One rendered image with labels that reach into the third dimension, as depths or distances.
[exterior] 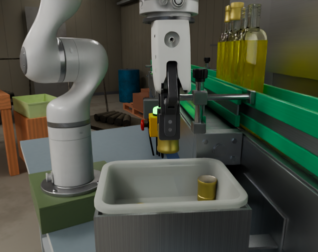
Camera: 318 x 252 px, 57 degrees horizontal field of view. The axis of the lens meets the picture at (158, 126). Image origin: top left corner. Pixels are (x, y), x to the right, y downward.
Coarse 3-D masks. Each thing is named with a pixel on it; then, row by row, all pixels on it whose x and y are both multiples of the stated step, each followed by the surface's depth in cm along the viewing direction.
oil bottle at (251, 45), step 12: (240, 36) 67; (252, 36) 64; (264, 36) 64; (240, 48) 67; (252, 48) 65; (264, 48) 65; (240, 60) 67; (252, 60) 65; (264, 60) 66; (240, 72) 67; (252, 72) 66; (264, 72) 66; (240, 84) 67; (252, 84) 67
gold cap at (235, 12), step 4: (232, 4) 75; (236, 4) 74; (240, 4) 74; (232, 8) 75; (236, 8) 75; (240, 8) 75; (232, 12) 75; (236, 12) 75; (240, 12) 75; (232, 16) 76; (236, 16) 75
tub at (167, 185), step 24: (120, 168) 55; (144, 168) 55; (168, 168) 55; (192, 168) 56; (216, 168) 54; (96, 192) 43; (120, 192) 55; (144, 192) 56; (168, 192) 56; (192, 192) 57; (216, 192) 54; (240, 192) 43
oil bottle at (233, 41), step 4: (244, 28) 71; (236, 32) 72; (232, 36) 74; (236, 36) 71; (232, 40) 73; (236, 40) 70; (232, 44) 73; (236, 44) 71; (232, 48) 74; (232, 52) 74; (232, 56) 74; (232, 60) 74; (232, 64) 74; (232, 68) 74; (232, 72) 74; (232, 76) 74; (232, 80) 74
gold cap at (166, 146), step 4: (160, 140) 45; (164, 140) 45; (168, 140) 45; (172, 140) 45; (176, 140) 45; (160, 144) 45; (164, 144) 45; (168, 144) 45; (172, 144) 45; (176, 144) 45; (160, 148) 46; (164, 148) 45; (168, 148) 45; (172, 148) 45; (176, 148) 46; (160, 152) 46; (164, 152) 45; (168, 152) 45; (172, 152) 45
